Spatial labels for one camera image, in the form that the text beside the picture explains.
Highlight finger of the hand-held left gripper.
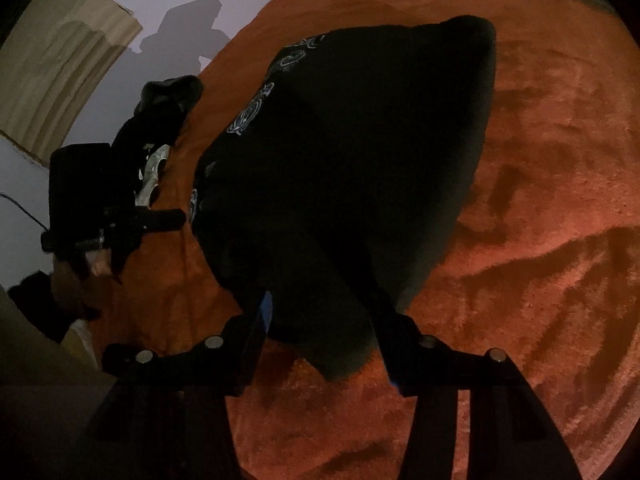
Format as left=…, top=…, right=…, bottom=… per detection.
left=125, top=208, right=187, bottom=234

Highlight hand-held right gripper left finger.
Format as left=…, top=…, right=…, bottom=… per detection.
left=80, top=290, right=276, bottom=480

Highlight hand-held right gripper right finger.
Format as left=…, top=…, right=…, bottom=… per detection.
left=379, top=315, right=585, bottom=480

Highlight black printed pants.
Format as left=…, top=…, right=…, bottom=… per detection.
left=190, top=15, right=498, bottom=383

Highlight person's left forearm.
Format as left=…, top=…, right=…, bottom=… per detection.
left=7, top=270, right=71, bottom=343

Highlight person's left hand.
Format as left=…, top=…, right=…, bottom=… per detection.
left=52, top=251, right=117, bottom=314

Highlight black garment with white print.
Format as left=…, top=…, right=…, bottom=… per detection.
left=110, top=105, right=186, bottom=211

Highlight beige striped curtain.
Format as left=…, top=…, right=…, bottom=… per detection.
left=0, top=0, right=143, bottom=163

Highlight crumpled grey-green garment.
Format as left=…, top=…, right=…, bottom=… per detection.
left=137, top=75, right=205, bottom=111

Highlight person's grey clothing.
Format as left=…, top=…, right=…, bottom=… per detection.
left=0, top=285, right=118, bottom=480

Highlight orange fleece blanket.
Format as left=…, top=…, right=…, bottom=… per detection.
left=90, top=0, right=640, bottom=480

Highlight black cable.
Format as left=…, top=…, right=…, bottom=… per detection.
left=0, top=191, right=51, bottom=235

